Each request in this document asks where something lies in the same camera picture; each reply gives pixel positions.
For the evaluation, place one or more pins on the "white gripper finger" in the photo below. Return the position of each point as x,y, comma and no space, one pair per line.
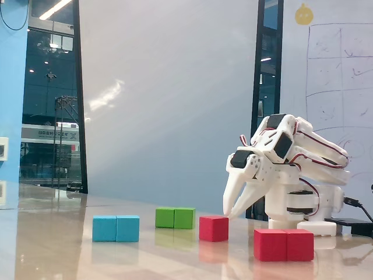
247,201
231,192

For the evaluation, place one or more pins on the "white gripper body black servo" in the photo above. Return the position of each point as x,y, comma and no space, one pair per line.
239,170

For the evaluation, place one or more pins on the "small red cube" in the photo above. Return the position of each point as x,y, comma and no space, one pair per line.
214,229

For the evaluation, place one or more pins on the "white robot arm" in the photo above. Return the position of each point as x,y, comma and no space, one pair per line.
320,146

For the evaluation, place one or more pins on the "long red block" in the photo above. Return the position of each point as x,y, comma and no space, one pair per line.
284,245

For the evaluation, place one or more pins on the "long green block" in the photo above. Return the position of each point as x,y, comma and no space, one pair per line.
175,218

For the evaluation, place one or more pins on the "long blue block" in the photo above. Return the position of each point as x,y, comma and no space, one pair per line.
116,229

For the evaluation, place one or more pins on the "flat black power box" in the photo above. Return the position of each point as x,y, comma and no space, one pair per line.
354,224

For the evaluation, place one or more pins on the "yellow round sticker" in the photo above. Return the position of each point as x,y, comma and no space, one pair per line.
304,15

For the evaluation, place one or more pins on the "black window frame post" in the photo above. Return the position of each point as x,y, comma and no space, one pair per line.
80,102
266,73

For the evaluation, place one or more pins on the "white wall socket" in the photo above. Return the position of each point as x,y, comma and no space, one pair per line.
3,148

